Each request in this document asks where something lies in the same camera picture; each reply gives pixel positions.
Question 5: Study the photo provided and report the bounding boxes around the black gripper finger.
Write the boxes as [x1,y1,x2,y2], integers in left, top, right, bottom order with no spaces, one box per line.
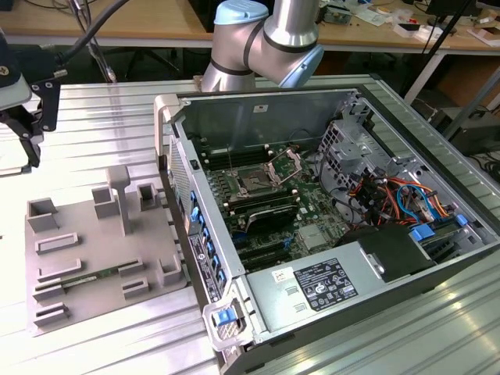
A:
[0,109,43,169]

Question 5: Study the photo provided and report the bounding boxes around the blue data wire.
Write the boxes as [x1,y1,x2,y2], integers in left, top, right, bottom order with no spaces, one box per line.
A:
[395,182,435,224]

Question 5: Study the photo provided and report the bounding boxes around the grey parts rack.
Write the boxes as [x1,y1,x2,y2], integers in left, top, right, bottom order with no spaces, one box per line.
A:
[23,163,188,338]

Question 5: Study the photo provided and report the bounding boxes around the cardboard piece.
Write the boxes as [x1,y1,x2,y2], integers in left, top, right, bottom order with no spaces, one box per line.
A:
[466,26,500,48]

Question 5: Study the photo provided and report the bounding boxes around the silver power supply unit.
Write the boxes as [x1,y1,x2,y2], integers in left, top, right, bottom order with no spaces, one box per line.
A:
[244,240,391,334]

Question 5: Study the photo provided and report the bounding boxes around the blue disk carrier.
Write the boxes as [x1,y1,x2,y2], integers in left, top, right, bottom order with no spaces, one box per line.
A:
[409,223,438,244]

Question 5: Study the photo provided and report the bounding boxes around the black RAM slot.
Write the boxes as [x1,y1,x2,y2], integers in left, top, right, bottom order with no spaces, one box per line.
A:
[222,188,295,204]
[205,155,273,170]
[202,146,270,162]
[204,150,272,166]
[224,192,297,208]
[227,196,298,212]
[229,200,301,216]
[201,141,268,157]

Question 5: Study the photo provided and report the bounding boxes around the black plastic cover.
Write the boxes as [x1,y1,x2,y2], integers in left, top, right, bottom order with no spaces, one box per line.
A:
[336,225,438,284]

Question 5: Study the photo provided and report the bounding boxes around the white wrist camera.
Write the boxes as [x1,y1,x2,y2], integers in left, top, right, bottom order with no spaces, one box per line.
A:
[0,29,33,115]

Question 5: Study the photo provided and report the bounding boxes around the coloured power wire bundle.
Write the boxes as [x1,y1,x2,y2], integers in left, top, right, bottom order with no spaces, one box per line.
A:
[348,173,459,235]

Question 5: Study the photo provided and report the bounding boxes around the open PC case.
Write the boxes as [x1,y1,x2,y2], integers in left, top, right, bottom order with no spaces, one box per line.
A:
[153,86,500,375]

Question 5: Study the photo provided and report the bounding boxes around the CPU socket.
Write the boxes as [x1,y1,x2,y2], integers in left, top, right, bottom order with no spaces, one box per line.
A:
[233,166,277,196]

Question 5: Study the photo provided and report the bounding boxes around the black expansion slot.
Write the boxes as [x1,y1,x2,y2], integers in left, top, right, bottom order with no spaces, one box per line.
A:
[235,241,288,259]
[238,252,293,273]

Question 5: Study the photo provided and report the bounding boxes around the green RAM stick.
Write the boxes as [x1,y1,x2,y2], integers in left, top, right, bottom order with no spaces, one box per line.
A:
[62,266,122,288]

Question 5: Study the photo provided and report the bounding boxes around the wooden desk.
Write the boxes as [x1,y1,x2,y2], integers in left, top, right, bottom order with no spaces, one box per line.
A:
[0,0,500,55]

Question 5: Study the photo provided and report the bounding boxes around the silver chipset heatsink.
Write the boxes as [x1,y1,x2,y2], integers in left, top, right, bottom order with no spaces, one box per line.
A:
[297,225,332,251]

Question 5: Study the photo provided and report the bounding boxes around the white tray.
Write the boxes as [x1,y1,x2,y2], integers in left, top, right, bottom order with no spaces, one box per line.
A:
[393,22,433,41]

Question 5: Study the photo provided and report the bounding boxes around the thick black cable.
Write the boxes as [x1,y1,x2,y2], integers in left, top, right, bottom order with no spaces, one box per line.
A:
[7,0,132,79]

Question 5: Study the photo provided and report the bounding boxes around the grey metal device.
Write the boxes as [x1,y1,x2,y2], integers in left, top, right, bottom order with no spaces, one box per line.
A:
[325,3,355,24]

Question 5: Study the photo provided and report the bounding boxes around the silver drive cage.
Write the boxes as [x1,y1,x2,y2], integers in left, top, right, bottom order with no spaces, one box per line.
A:
[318,119,391,196]

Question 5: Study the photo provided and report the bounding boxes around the metal socket cover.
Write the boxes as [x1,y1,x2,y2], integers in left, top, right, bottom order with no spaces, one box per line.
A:
[265,146,304,188]

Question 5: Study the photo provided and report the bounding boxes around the thin cable with metal plug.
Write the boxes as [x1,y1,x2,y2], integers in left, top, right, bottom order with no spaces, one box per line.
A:
[68,0,119,84]

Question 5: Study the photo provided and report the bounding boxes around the blue case latch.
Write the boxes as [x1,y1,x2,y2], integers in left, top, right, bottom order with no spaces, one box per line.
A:
[213,308,240,325]

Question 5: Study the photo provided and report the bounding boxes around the black graphics card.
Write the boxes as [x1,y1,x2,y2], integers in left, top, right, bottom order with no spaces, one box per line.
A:
[244,205,298,238]

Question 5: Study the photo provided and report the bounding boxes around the green motherboard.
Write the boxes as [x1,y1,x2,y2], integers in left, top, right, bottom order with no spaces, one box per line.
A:
[198,140,352,274]

